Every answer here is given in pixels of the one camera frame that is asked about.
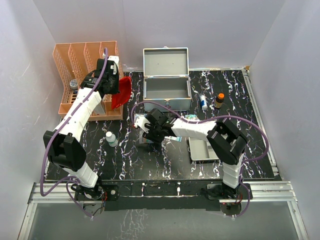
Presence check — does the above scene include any round blue white tin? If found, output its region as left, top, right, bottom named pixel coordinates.
left=69, top=79, right=78, bottom=90

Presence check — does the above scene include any teal plaster packet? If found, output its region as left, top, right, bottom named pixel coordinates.
left=184, top=114, right=199, bottom=121

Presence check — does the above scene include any clear bottle white cap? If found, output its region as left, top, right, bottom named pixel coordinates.
left=105, top=131, right=118, bottom=147

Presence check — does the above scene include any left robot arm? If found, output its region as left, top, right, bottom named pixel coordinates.
left=43, top=55, right=120, bottom=200

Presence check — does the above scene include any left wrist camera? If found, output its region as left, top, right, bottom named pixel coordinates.
left=107, top=55, right=120, bottom=75

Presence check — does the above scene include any orange plastic file organizer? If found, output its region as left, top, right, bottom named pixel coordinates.
left=52, top=41, right=124, bottom=121

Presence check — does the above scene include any blue bandage packet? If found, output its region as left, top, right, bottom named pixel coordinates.
left=133, top=113, right=146, bottom=125

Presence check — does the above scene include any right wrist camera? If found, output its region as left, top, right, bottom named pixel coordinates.
left=133, top=117, right=150, bottom=133

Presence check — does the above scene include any white blue tube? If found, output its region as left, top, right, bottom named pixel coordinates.
left=199, top=93, right=208, bottom=111

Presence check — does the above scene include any silver metal medicine case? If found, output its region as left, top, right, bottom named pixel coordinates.
left=143, top=46, right=192, bottom=112

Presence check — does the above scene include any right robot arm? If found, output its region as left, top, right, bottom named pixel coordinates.
left=134, top=108, right=248, bottom=199

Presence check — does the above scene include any grey plastic tray insert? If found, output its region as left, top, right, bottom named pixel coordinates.
left=188, top=137, right=219, bottom=163

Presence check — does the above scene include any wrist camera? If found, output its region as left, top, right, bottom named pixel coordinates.
left=107, top=55, right=120, bottom=75
left=133, top=117, right=150, bottom=133

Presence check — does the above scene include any red first aid pouch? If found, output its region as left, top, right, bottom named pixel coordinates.
left=111, top=76, right=132, bottom=110

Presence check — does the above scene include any teal white wipes packet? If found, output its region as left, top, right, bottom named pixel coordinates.
left=165, top=136, right=182, bottom=142

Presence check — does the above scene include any grey stationery box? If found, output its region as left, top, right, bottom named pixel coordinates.
left=94, top=101, right=106, bottom=116

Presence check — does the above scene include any brown bottle orange cap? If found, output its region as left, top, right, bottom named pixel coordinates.
left=214, top=93, right=225, bottom=109

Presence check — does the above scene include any aluminium frame rail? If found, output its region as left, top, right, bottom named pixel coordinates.
left=18, top=180, right=309, bottom=240

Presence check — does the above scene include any cotton swab packet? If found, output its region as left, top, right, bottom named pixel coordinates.
left=139, top=131, right=154, bottom=144

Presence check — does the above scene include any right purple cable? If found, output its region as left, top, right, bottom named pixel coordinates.
left=130, top=100, right=270, bottom=220

